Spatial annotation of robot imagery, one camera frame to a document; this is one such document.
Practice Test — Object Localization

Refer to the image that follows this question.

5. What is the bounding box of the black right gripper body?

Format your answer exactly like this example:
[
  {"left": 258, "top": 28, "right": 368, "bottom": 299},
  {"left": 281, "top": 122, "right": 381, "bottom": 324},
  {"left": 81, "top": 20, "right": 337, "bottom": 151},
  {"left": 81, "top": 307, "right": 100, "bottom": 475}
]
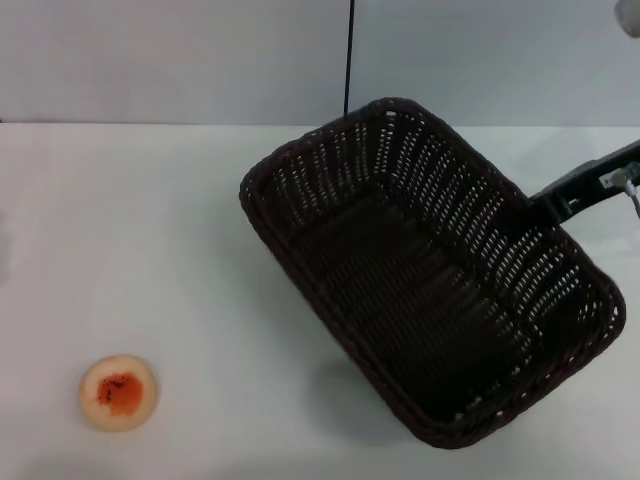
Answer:
[{"left": 587, "top": 140, "right": 640, "bottom": 200}]

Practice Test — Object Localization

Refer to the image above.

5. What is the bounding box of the dark brown woven basket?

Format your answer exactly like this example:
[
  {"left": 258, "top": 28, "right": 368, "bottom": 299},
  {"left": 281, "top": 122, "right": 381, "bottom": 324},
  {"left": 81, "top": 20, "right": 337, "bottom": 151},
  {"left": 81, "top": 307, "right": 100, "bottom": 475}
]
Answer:
[{"left": 238, "top": 97, "right": 627, "bottom": 450}]

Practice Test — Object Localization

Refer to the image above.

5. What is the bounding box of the round bun with orange centre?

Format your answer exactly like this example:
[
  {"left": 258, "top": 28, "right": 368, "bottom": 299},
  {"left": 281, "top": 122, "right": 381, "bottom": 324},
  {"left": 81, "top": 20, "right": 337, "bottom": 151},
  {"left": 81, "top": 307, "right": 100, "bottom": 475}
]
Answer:
[{"left": 78, "top": 353, "right": 162, "bottom": 434}]

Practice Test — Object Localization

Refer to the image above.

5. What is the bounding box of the grey cable with metal plug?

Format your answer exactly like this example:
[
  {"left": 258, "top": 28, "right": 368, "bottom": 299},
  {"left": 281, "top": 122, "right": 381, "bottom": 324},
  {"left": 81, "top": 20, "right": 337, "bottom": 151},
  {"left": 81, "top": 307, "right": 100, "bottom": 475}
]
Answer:
[{"left": 619, "top": 164, "right": 640, "bottom": 220}]

